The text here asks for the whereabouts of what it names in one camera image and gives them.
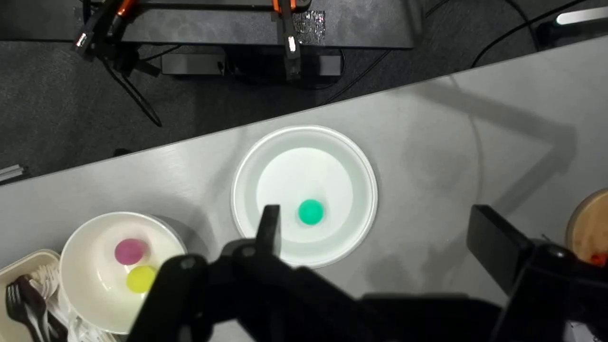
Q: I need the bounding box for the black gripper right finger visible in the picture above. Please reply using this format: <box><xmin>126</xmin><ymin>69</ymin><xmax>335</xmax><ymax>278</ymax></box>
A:
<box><xmin>466</xmin><ymin>206</ymin><xmax>534</xmax><ymax>293</ymax></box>

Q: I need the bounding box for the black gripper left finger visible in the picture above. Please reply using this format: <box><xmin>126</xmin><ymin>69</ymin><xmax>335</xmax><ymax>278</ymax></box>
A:
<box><xmin>255</xmin><ymin>206</ymin><xmax>281</xmax><ymax>255</ymax></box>

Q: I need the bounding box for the small green ball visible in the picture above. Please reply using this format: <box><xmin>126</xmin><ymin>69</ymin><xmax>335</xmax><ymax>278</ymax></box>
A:
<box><xmin>298</xmin><ymin>200</ymin><xmax>325</xmax><ymax>227</ymax></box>

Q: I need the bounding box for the white bowl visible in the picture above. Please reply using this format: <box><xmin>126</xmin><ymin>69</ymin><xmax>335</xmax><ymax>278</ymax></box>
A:
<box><xmin>59</xmin><ymin>211</ymin><xmax>186</xmax><ymax>335</ymax></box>

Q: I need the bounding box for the white plastic plate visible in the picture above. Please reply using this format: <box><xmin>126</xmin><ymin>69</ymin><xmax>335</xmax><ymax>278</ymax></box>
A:
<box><xmin>230</xmin><ymin>126</ymin><xmax>378</xmax><ymax>268</ymax></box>

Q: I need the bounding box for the wooden stand base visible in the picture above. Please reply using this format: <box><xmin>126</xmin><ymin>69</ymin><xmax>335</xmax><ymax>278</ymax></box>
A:
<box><xmin>566</xmin><ymin>189</ymin><xmax>608</xmax><ymax>268</ymax></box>

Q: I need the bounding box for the yellow ball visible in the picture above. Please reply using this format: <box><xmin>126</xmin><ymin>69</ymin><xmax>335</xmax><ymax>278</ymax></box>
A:
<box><xmin>126</xmin><ymin>267</ymin><xmax>156</xmax><ymax>293</ymax></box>

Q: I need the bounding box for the pink ball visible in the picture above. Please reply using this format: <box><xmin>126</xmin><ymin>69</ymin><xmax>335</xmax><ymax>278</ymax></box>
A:
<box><xmin>114</xmin><ymin>240</ymin><xmax>146</xmax><ymax>267</ymax></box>

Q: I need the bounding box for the beige cutlery tray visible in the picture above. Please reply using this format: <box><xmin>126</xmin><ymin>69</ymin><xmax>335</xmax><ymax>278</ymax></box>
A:
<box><xmin>0</xmin><ymin>249</ymin><xmax>70</xmax><ymax>342</ymax></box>

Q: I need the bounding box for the black plastic fork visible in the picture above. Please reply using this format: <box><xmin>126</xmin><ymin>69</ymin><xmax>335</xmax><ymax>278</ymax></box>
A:
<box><xmin>6</xmin><ymin>276</ymin><xmax>67</xmax><ymax>342</ymax></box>

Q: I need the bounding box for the orange handled clamp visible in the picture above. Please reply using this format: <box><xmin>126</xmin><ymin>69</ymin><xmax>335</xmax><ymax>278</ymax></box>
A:
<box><xmin>272</xmin><ymin>0</ymin><xmax>302</xmax><ymax>80</ymax></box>
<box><xmin>74</xmin><ymin>0</ymin><xmax>137</xmax><ymax>59</ymax></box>

